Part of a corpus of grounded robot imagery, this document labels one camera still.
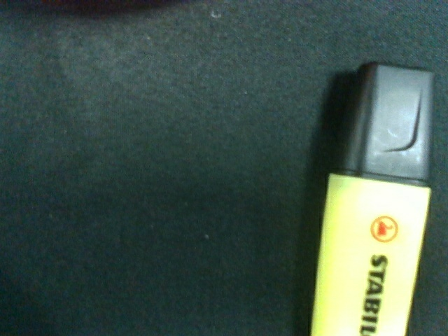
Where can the black tablecloth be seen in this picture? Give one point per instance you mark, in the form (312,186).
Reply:
(164,163)

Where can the yellow highlighter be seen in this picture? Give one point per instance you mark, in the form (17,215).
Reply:
(376,205)

